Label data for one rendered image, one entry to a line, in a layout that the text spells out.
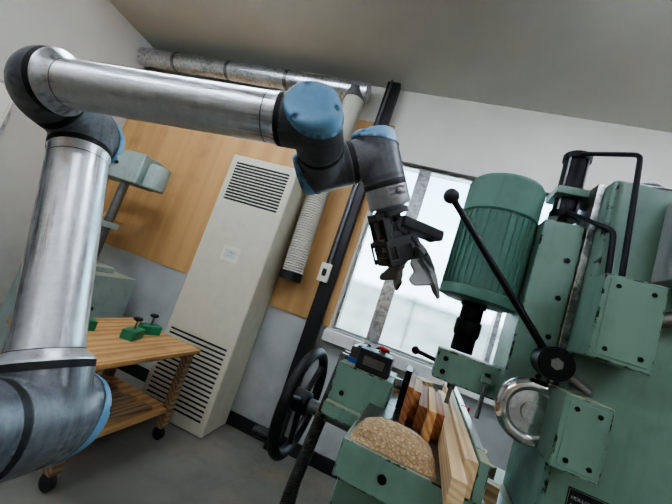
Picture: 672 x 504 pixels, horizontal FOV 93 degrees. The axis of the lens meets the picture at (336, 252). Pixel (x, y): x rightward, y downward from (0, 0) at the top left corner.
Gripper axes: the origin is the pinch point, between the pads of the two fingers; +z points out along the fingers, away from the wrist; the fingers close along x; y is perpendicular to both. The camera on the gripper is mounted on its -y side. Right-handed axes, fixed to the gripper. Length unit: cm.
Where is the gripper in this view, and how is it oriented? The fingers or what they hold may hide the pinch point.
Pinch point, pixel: (418, 294)
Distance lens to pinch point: 74.1
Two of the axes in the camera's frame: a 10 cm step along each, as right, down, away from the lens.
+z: 2.4, 9.6, 1.1
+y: -8.9, 2.7, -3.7
